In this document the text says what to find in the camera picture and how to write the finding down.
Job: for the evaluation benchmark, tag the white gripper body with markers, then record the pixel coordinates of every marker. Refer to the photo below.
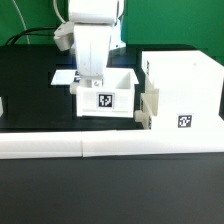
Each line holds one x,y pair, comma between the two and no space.
90,27

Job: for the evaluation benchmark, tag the white drawer box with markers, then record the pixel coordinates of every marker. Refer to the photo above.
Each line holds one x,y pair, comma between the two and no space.
145,113
115,98

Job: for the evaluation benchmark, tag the white front drawer box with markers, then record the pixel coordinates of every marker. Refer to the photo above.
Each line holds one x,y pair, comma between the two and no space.
145,113

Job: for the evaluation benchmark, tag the white drawer cabinet frame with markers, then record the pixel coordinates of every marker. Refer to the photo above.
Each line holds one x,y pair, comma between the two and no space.
183,90

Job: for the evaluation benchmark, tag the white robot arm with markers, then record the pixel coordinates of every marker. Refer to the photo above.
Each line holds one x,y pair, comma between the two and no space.
116,30

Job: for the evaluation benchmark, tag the white marker sheet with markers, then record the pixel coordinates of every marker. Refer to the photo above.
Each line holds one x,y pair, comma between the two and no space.
65,77

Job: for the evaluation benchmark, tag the white L-shaped fence wall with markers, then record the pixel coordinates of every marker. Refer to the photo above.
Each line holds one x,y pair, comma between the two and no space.
203,139

